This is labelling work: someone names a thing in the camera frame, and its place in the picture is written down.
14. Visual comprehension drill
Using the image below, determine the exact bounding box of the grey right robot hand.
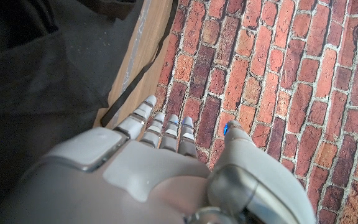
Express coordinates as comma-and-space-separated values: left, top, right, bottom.
0, 95, 317, 224

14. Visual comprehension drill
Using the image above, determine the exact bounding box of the black cloth bag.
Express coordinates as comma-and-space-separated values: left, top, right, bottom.
0, 0, 180, 224

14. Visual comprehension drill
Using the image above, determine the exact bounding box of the red brick printed backdrop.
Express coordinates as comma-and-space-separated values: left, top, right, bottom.
152, 0, 358, 224

